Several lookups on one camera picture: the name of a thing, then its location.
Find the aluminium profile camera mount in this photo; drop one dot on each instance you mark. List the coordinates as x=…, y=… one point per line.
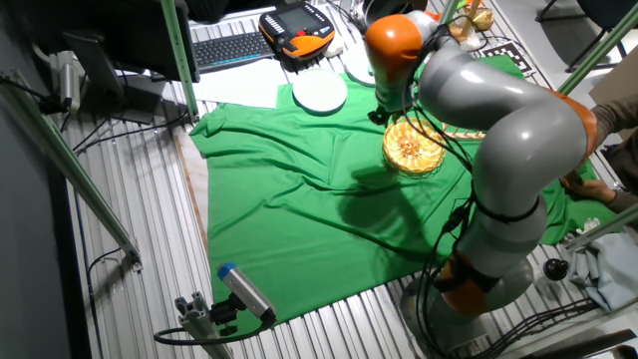
x=199, y=324

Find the metal frame beam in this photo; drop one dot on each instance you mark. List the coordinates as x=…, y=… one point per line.
x=605, y=227
x=598, y=52
x=65, y=159
x=179, y=60

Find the person left hand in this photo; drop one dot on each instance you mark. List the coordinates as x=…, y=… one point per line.
x=593, y=191

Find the white round plate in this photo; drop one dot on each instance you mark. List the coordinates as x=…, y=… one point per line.
x=319, y=91
x=358, y=67

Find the black keyboard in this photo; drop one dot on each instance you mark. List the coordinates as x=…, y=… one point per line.
x=231, y=51

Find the light blue cloth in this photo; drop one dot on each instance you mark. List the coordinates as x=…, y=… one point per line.
x=608, y=271

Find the silver orange robot arm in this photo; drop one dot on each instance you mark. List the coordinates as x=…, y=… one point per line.
x=523, y=139

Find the black white marker board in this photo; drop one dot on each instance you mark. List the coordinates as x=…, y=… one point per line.
x=511, y=54

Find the wooden dish rack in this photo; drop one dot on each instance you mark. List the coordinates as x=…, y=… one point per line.
x=466, y=133

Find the person left forearm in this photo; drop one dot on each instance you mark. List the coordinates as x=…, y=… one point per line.
x=625, y=202

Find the silver camera with blue cap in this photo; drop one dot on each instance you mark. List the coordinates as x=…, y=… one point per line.
x=246, y=293

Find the person right forearm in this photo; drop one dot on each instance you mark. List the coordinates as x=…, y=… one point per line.
x=618, y=114

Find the black monitor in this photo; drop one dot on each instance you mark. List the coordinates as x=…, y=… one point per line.
x=144, y=35

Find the orange woven basket dish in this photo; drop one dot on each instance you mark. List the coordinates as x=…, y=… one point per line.
x=411, y=149

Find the black round knob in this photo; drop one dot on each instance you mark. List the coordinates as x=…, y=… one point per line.
x=555, y=269

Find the black office chair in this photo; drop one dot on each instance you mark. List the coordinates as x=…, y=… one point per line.
x=593, y=20

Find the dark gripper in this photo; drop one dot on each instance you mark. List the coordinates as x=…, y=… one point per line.
x=394, y=100

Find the silver cylindrical camera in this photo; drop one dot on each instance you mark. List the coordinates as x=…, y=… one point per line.
x=68, y=80

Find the white paper sheet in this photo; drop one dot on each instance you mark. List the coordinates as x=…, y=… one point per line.
x=239, y=85

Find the green cloth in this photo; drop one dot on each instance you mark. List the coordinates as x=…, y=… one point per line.
x=299, y=199

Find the orange black teach pendant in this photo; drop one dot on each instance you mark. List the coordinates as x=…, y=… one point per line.
x=296, y=30

